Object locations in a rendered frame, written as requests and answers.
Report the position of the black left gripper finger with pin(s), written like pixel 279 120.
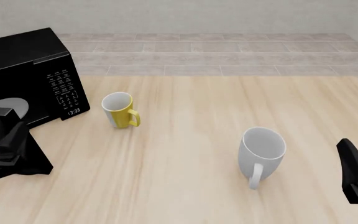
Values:
pixel 11 140

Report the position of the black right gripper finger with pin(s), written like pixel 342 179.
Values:
pixel 354 161

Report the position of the grey microwave turntable plate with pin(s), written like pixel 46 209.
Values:
pixel 15 104

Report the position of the black microwave door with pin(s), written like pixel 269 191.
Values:
pixel 37 166

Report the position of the black microwave oven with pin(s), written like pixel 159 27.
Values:
pixel 17 58

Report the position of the yellow and white mug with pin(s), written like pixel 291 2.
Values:
pixel 123 117

